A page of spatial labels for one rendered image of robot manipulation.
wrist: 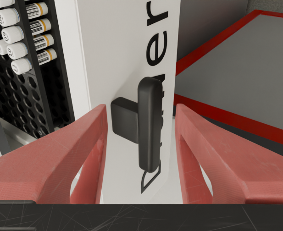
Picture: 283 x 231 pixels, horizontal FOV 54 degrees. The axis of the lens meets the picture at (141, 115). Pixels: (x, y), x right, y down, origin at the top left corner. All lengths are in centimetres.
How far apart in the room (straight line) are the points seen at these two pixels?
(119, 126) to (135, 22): 7
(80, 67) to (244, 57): 48
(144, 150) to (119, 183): 7
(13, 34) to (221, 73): 37
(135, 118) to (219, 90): 30
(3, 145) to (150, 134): 22
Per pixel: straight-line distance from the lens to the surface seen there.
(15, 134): 40
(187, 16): 63
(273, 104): 46
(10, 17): 25
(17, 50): 26
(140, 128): 18
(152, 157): 19
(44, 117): 30
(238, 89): 48
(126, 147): 23
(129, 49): 19
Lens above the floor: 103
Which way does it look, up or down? 42 degrees down
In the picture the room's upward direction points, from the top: 128 degrees counter-clockwise
